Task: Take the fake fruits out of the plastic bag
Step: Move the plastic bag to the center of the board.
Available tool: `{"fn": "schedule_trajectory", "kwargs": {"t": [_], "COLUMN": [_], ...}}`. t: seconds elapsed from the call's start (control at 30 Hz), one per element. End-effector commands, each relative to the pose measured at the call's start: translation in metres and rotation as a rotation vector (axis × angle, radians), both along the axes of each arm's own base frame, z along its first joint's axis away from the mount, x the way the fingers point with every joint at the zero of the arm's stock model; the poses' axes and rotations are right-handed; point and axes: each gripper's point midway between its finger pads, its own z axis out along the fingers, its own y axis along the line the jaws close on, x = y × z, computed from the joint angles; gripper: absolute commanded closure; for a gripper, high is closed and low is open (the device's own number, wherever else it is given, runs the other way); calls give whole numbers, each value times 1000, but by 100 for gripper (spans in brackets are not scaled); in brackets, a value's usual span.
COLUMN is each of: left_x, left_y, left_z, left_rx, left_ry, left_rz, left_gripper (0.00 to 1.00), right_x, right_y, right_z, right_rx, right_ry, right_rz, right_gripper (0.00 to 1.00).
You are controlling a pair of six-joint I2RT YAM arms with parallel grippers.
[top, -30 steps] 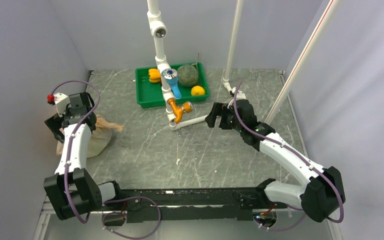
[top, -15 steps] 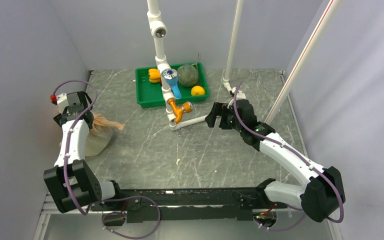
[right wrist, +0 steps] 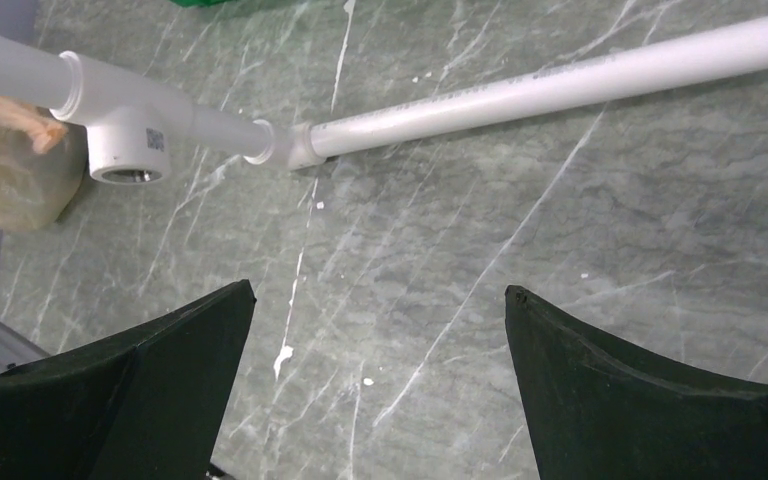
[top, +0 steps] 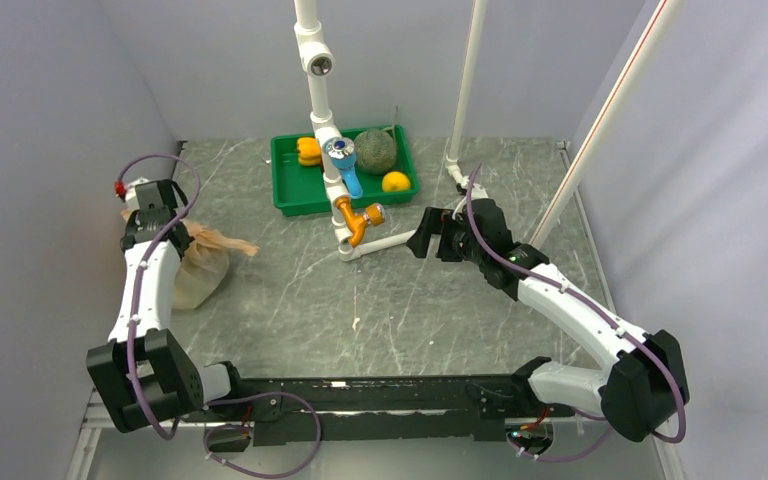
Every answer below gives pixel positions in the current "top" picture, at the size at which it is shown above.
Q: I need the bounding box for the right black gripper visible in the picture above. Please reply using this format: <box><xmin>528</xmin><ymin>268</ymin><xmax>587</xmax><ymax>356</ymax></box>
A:
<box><xmin>407</xmin><ymin>207</ymin><xmax>487</xmax><ymax>266</ymax></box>

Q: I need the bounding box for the translucent orange plastic bag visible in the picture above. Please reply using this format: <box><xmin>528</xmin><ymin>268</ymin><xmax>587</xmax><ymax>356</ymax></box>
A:
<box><xmin>120</xmin><ymin>210</ymin><xmax>261</xmax><ymax>311</ymax></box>

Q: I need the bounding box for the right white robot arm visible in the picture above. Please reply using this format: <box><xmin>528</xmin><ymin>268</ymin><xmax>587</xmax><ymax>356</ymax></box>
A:
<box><xmin>406</xmin><ymin>199</ymin><xmax>690</xmax><ymax>443</ymax></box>

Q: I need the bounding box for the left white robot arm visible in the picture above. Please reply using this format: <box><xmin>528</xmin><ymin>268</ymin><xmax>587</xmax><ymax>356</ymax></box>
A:
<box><xmin>86</xmin><ymin>179</ymin><xmax>248</xmax><ymax>433</ymax></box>

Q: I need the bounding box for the yellow fake lemon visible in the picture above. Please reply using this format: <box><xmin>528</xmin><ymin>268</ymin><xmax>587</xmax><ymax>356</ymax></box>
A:
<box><xmin>381</xmin><ymin>171</ymin><xmax>412</xmax><ymax>193</ymax></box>

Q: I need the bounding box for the green fake melon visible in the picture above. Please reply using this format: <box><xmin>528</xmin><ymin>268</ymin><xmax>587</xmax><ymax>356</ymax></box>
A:
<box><xmin>354</xmin><ymin>129</ymin><xmax>398</xmax><ymax>175</ymax></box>

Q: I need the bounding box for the yellow fake bell pepper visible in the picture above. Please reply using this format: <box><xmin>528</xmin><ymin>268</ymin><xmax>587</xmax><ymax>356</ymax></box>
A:
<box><xmin>296</xmin><ymin>137</ymin><xmax>322</xmax><ymax>167</ymax></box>

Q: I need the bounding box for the green plastic tray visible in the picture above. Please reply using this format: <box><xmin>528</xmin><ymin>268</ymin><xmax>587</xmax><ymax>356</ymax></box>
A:
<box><xmin>270</xmin><ymin>125</ymin><xmax>422</xmax><ymax>218</ymax></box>

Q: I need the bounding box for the white pole with red stripe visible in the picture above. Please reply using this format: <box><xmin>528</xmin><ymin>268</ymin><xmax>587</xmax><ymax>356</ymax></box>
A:
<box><xmin>530</xmin><ymin>1</ymin><xmax>685</xmax><ymax>249</ymax></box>

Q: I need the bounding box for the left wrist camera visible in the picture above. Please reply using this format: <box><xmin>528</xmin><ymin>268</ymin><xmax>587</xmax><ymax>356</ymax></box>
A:
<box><xmin>114</xmin><ymin>177</ymin><xmax>149</xmax><ymax>211</ymax></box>

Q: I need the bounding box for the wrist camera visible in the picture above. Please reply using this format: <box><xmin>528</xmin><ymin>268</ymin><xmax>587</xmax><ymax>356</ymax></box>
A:
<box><xmin>456</xmin><ymin>177</ymin><xmax>490</xmax><ymax>208</ymax></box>
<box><xmin>114</xmin><ymin>177</ymin><xmax>149</xmax><ymax>211</ymax></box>

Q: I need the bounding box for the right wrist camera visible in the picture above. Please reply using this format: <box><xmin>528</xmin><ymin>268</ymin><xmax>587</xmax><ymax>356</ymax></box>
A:
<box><xmin>456</xmin><ymin>177</ymin><xmax>490</xmax><ymax>208</ymax></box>

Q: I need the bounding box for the blue tap handle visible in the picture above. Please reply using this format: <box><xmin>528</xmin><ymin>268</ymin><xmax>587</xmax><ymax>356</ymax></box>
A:
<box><xmin>325</xmin><ymin>137</ymin><xmax>363</xmax><ymax>199</ymax></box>

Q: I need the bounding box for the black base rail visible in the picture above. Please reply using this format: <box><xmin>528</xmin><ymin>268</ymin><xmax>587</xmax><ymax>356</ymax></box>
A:
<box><xmin>194</xmin><ymin>374</ymin><xmax>573</xmax><ymax>446</ymax></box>

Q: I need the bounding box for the white PVC pipe frame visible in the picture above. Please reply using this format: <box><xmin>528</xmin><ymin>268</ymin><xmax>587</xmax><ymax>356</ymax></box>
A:
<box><xmin>294</xmin><ymin>0</ymin><xmax>487</xmax><ymax>262</ymax></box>

